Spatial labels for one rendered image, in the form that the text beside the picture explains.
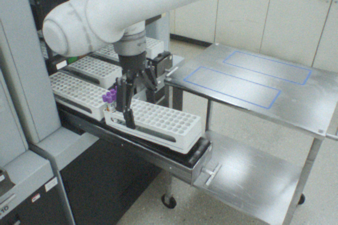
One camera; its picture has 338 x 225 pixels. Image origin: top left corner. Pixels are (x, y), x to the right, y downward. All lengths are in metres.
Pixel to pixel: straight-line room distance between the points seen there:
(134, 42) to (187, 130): 0.27
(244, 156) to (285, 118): 0.65
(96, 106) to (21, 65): 0.25
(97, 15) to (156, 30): 0.86
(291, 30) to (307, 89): 1.86
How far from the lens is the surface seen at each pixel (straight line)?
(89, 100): 1.00
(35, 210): 1.09
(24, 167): 1.02
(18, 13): 0.91
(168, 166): 0.87
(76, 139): 1.06
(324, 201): 1.97
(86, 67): 1.23
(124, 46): 0.77
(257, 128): 2.30
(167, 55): 1.39
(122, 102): 0.81
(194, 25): 3.41
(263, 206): 1.46
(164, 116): 0.87
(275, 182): 1.57
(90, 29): 0.60
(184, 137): 0.79
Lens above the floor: 1.41
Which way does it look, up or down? 34 degrees down
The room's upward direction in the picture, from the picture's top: straight up
